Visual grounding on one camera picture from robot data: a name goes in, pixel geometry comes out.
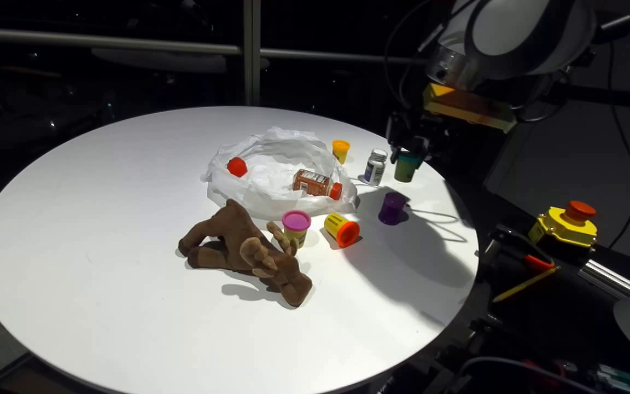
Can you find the yellow tub teal lid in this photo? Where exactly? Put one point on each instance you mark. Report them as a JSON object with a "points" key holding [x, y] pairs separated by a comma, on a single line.
{"points": [[405, 167]]}

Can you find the brown plush moose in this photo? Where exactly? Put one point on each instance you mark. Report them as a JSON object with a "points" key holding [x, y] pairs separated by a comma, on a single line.
{"points": [[234, 245]]}

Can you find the silver metal rod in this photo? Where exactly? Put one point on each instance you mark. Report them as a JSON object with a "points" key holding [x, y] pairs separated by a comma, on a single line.
{"points": [[611, 277]]}

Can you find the yellow tub magenta lid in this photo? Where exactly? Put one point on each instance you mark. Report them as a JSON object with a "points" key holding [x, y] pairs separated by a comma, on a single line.
{"points": [[296, 225]]}

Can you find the yellow emergency stop button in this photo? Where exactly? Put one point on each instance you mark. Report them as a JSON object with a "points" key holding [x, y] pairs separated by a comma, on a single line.
{"points": [[568, 225]]}

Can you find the white plastic bottle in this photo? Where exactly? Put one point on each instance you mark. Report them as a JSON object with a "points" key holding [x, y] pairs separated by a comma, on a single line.
{"points": [[374, 167]]}

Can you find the yellow tub red lid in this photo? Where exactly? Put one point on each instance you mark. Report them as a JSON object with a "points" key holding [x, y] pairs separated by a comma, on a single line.
{"points": [[237, 167]]}

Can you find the clear plastic bag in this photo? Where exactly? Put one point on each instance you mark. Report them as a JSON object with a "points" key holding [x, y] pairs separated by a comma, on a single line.
{"points": [[272, 182]]}

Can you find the tan wrist camera mount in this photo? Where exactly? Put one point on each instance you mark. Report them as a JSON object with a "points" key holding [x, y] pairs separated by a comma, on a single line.
{"points": [[470, 106]]}

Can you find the grey horizontal railing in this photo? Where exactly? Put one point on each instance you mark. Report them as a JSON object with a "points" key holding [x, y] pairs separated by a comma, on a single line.
{"points": [[110, 42]]}

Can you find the black camera on stand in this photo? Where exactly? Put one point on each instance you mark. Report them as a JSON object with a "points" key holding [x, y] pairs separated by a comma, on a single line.
{"points": [[623, 97]]}

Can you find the yellow tub orange lid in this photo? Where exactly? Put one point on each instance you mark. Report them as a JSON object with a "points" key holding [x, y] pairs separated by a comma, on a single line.
{"points": [[343, 230]]}

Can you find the yellow pencil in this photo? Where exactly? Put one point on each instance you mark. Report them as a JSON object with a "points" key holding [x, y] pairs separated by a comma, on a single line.
{"points": [[526, 285]]}

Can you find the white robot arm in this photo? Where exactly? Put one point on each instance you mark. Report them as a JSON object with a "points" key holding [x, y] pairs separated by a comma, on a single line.
{"points": [[513, 33]]}

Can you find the spice jar red lid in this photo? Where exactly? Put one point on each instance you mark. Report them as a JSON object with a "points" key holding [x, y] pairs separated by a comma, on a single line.
{"points": [[316, 184]]}

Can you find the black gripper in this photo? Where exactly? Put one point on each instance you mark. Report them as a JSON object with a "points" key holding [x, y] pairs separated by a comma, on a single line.
{"points": [[408, 123]]}

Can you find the purple two-hole cup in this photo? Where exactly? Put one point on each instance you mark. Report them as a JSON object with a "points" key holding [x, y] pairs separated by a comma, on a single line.
{"points": [[393, 208]]}

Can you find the grey metal post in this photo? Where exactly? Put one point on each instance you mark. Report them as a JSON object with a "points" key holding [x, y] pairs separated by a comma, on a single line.
{"points": [[252, 51]]}

